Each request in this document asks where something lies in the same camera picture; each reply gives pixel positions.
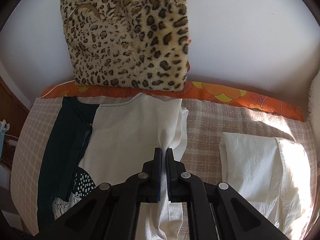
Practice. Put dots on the white cushion with green stripes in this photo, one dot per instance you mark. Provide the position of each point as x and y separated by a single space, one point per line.
314 105

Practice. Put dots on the beige checked blanket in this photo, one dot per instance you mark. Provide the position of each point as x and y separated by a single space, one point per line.
205 130

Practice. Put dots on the leopard print plush bag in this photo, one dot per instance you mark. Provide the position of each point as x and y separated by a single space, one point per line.
125 42

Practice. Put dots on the teal and white patterned garment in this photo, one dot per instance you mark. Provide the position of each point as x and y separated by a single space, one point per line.
120 135

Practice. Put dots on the folded white shirt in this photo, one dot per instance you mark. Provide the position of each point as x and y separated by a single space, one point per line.
250 167

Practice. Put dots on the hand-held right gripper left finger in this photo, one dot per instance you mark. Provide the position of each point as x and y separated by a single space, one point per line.
157 172

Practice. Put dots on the light blue plastic item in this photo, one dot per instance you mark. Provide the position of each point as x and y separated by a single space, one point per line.
3 140

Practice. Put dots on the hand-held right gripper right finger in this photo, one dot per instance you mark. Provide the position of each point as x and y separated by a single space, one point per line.
170 172

